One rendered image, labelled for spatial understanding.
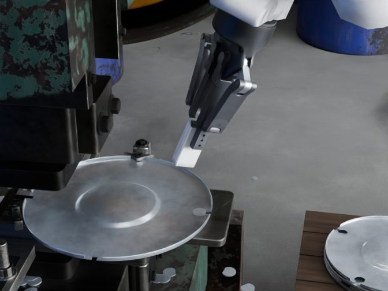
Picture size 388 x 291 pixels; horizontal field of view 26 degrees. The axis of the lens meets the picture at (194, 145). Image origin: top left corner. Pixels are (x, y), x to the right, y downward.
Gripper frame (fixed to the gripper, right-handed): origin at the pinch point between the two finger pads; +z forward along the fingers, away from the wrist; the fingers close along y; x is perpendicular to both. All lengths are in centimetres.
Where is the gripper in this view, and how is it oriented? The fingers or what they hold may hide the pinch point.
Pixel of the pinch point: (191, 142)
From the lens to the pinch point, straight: 112.0
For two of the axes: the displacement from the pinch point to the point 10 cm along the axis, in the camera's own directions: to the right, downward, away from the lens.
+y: -3.5, -5.8, 7.3
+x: -8.6, -0.9, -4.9
